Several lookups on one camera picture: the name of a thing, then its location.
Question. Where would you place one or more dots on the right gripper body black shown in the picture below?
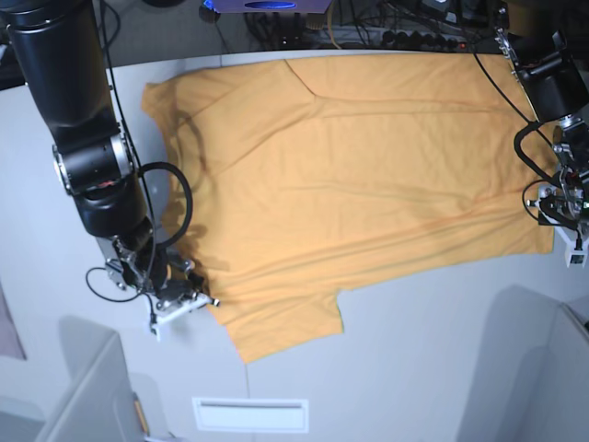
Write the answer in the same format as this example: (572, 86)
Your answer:
(140, 264)

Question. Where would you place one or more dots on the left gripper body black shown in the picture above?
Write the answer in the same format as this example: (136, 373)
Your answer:
(563, 201)

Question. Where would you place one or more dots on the orange T-shirt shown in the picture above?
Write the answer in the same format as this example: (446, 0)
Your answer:
(312, 176)

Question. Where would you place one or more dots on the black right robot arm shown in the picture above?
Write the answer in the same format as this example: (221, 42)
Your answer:
(61, 49)

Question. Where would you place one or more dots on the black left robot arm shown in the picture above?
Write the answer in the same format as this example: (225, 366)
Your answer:
(530, 36)

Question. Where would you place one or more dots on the white label plate on table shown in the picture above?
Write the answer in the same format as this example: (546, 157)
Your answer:
(272, 416)

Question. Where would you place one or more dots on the grey bin lower left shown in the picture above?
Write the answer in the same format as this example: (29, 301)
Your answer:
(79, 389)

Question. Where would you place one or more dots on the grey bin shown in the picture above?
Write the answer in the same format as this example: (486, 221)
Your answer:
(549, 401)
(79, 389)

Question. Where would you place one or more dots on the pink cloth at left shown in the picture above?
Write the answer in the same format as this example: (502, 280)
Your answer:
(10, 343)

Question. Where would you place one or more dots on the grey bin lower right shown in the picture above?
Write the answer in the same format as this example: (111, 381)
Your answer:
(549, 401)

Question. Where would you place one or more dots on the black power strip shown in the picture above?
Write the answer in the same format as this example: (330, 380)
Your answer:
(419, 41)

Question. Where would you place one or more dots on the purple box with blue oval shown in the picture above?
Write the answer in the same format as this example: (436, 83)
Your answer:
(287, 6)

